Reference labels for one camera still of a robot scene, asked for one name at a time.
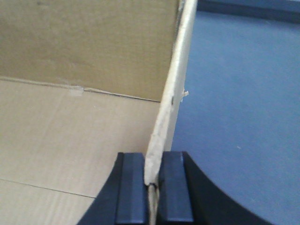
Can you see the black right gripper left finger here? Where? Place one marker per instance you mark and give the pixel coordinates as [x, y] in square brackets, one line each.
[123, 198]

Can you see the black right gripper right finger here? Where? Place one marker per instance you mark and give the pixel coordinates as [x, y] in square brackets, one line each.
[188, 197]

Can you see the brown cardboard carton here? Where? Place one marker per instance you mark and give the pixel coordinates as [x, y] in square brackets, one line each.
[82, 84]

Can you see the dark blue conveyor belt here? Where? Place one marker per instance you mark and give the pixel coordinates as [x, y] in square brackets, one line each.
[240, 121]

